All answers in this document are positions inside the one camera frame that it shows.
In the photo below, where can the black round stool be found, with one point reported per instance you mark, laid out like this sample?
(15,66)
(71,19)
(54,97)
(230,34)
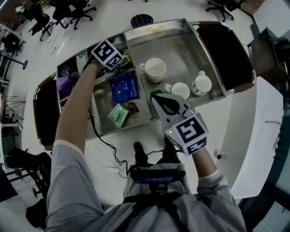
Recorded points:
(141,20)

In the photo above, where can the dark blue box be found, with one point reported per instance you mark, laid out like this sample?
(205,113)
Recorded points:
(124,90)

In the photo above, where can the black chest harness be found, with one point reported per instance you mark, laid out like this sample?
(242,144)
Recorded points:
(163,204)

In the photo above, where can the person's right forearm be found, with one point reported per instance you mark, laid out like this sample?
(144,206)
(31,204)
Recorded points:
(204,160)

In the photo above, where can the black bag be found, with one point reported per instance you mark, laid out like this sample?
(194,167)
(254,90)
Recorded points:
(36,215)

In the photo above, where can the dark wooden cabinet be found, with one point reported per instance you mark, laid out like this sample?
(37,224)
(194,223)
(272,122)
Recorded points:
(267,59)

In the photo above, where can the black chest-mounted device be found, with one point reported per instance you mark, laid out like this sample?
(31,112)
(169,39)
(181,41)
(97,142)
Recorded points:
(156,176)

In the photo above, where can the plain white mug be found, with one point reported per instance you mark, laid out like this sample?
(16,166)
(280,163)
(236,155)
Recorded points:
(155,69)

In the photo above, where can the metal serving cart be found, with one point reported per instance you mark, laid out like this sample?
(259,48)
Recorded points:
(181,49)

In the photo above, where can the green packet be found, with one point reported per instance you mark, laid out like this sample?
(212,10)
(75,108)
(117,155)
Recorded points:
(117,115)

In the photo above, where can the black bathtub faucet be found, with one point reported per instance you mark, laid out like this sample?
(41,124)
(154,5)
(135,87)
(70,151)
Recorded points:
(279,140)

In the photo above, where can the white enamel mug dark rim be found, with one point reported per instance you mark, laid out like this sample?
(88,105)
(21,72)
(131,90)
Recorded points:
(180,90)
(202,83)

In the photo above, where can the white table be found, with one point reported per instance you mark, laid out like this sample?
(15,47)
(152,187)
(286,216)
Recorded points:
(253,136)

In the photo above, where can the white metal shelf rack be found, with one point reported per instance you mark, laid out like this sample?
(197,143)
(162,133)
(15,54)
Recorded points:
(4,56)

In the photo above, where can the person's left black shoe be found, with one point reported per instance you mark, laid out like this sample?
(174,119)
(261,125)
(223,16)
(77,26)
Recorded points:
(138,148)

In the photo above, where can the yellow packet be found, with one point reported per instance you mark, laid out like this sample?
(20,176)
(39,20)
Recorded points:
(128,59)

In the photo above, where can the person's grey sweatshirt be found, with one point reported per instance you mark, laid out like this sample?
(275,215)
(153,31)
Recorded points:
(72,192)

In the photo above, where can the white bottle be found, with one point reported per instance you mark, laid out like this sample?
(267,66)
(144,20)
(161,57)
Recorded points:
(81,62)

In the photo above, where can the person's black shoe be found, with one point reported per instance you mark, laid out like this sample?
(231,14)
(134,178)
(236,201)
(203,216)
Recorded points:
(138,148)
(170,145)

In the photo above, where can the person's black trousers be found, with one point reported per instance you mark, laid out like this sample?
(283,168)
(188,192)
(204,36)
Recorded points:
(167,159)

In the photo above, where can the person's right black shoe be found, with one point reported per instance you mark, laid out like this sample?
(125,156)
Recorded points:
(170,145)

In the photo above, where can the person's left forearm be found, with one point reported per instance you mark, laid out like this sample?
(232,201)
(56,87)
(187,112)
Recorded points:
(74,102)

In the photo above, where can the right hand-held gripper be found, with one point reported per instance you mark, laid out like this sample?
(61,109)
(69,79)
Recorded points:
(190,131)

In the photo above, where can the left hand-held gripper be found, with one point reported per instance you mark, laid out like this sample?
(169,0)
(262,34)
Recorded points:
(106,54)

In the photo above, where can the red and black packet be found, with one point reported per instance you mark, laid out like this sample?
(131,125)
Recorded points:
(133,107)

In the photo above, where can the purple cup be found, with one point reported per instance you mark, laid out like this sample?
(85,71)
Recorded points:
(64,82)

